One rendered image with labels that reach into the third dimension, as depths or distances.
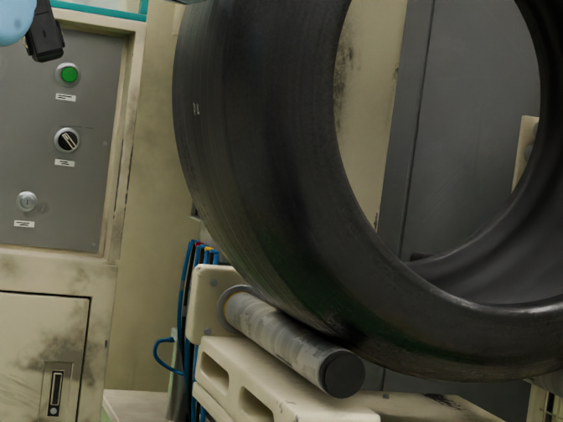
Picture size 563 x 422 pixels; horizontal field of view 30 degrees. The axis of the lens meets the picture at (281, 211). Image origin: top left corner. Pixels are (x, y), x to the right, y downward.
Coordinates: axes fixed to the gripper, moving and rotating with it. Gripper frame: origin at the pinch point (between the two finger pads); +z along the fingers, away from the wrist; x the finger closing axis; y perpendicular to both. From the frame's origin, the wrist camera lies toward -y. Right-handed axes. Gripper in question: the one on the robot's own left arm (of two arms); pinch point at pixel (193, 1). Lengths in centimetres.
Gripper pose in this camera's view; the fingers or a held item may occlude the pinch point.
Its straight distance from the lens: 101.1
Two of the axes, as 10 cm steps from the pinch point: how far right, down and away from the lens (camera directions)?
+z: 9.2, 2.2, 3.3
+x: -3.2, -0.9, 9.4
